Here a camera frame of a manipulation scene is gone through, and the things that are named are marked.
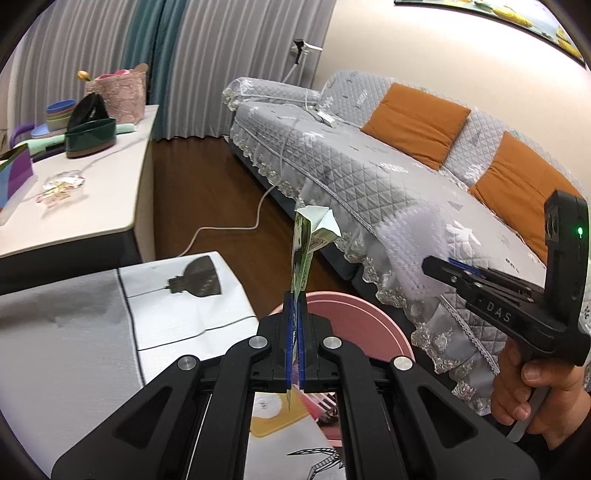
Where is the pink lace basket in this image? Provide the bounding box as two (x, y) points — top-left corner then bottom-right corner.
(84, 64), (149, 125)

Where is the teal curtain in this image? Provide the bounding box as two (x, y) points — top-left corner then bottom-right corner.
(121, 0), (188, 141)

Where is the stack of coloured bowls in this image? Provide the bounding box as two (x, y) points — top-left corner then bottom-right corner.
(30, 99), (78, 139)

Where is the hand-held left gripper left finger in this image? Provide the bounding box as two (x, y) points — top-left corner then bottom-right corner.
(51, 295), (294, 480)

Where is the white side table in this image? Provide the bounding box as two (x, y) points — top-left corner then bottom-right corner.
(0, 105), (160, 296)

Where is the black bag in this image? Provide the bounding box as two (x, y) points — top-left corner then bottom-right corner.
(67, 92), (109, 134)

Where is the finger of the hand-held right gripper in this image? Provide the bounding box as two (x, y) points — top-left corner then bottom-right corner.
(445, 258), (485, 278)
(422, 257), (481, 308)

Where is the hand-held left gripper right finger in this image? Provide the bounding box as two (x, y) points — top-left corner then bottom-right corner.
(298, 295), (541, 480)

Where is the clear crinkled wrapper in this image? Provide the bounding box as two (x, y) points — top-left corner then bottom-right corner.
(36, 170), (88, 206)

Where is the person's right hand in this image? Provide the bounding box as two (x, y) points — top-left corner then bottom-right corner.
(490, 344), (591, 450)

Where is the white power cable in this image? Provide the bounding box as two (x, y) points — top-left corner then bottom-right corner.
(178, 108), (333, 258)

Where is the grey quilted sofa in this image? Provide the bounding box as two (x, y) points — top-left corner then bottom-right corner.
(222, 69), (591, 416)

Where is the dark green basin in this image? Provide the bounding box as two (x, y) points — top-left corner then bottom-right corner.
(64, 119), (117, 159)

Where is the mint green cloth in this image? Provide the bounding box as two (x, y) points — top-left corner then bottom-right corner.
(28, 122), (137, 153)

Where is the grey curtain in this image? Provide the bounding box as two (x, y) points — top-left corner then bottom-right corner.
(9, 0), (139, 134)
(161, 0), (338, 139)

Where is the orange cushion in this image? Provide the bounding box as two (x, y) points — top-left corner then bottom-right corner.
(361, 83), (472, 171)
(468, 131), (585, 264)

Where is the white foam net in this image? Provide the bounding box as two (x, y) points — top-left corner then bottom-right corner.
(369, 203), (458, 315)

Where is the multicoloured box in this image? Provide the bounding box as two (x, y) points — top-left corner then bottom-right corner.
(0, 143), (38, 227)

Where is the framed wall picture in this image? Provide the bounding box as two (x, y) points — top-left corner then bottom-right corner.
(394, 0), (585, 61)

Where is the pink plastic basin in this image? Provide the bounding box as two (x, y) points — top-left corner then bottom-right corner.
(270, 291), (415, 444)

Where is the purple handle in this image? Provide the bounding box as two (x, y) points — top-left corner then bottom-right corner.
(8, 122), (35, 151)

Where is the green white paper wrapper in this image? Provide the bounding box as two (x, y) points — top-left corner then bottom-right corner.
(286, 205), (342, 414)

